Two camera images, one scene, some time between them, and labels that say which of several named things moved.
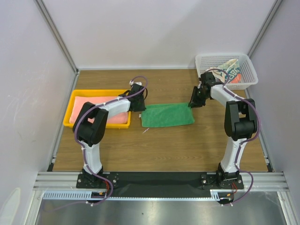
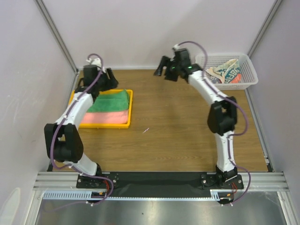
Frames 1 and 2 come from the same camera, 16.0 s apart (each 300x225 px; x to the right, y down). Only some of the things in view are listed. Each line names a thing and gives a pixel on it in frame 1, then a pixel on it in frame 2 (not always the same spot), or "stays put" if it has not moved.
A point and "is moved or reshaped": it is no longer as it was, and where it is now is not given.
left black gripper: (141, 108) → (111, 83)
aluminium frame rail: (251, 181) stays put
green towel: (165, 114) is moved or reshaped
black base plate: (161, 184) stays put
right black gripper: (195, 99) → (170, 69)
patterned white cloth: (229, 72) stays put
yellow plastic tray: (95, 93) stays put
